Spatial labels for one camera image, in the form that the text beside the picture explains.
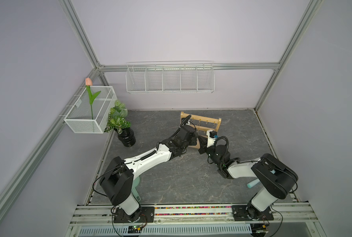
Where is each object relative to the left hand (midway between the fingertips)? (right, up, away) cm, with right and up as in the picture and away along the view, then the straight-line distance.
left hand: (194, 135), depth 83 cm
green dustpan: (-34, -27, +1) cm, 43 cm away
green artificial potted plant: (-42, +9, -4) cm, 43 cm away
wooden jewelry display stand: (+5, +4, +3) cm, 7 cm away
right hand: (+3, 0, +2) cm, 4 cm away
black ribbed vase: (-42, -2, +10) cm, 43 cm away
